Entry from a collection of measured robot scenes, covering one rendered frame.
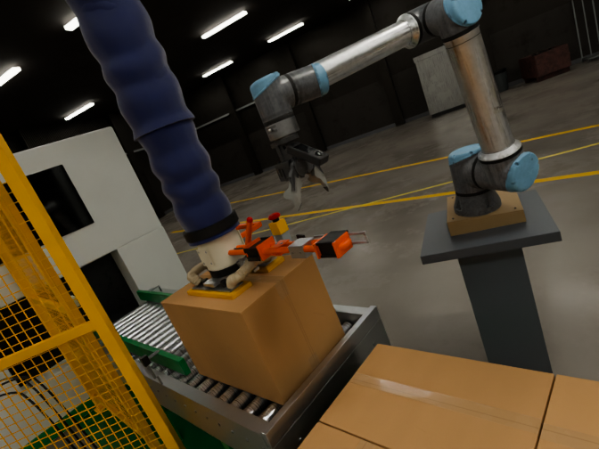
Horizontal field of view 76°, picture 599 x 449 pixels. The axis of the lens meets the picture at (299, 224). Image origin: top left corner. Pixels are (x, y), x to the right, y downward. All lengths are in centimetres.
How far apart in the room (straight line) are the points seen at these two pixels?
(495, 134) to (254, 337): 110
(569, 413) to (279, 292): 89
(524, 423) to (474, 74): 105
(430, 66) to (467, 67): 1082
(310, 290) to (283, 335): 21
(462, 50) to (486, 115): 24
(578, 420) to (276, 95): 111
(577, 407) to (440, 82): 1139
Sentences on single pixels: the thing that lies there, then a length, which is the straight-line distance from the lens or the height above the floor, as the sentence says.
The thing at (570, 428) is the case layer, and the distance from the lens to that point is 123.
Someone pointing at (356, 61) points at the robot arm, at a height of 155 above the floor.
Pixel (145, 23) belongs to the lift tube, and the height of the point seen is 193.
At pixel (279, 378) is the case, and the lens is 145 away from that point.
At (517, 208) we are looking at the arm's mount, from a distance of 178.
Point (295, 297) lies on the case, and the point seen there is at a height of 85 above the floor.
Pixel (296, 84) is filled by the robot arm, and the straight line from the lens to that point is 109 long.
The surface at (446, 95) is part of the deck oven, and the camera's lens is 1231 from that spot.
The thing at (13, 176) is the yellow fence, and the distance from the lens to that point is 178.
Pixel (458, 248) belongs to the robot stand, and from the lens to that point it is 167.
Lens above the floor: 145
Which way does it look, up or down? 15 degrees down
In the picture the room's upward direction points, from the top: 22 degrees counter-clockwise
